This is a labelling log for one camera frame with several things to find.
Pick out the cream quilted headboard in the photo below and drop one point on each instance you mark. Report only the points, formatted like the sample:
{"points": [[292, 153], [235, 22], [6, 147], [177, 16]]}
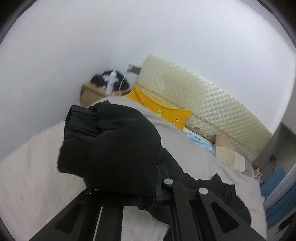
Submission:
{"points": [[203, 104]]}

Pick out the wooden nightstand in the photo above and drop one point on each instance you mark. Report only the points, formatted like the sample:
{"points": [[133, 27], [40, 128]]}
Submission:
{"points": [[89, 95]]}

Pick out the black bag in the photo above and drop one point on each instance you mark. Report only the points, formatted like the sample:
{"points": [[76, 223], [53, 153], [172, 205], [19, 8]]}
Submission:
{"points": [[108, 80]]}

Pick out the black jacket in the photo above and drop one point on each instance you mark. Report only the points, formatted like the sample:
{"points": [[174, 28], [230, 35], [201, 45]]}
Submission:
{"points": [[120, 153]]}

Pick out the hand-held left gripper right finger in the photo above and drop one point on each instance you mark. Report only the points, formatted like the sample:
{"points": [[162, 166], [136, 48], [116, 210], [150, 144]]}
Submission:
{"points": [[185, 199]]}

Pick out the dark wall socket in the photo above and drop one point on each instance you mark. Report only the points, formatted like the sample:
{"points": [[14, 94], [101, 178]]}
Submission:
{"points": [[134, 68]]}

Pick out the light blue printed cloth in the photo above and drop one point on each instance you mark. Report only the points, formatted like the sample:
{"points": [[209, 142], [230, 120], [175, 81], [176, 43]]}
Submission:
{"points": [[198, 140]]}

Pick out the yellow pillow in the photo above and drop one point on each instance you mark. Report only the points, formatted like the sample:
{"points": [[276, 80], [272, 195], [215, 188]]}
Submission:
{"points": [[159, 109]]}

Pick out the grey blanket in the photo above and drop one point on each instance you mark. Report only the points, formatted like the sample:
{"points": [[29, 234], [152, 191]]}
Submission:
{"points": [[185, 153]]}

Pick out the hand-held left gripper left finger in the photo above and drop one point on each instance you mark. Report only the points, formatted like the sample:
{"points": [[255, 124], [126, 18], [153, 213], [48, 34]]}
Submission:
{"points": [[111, 209]]}

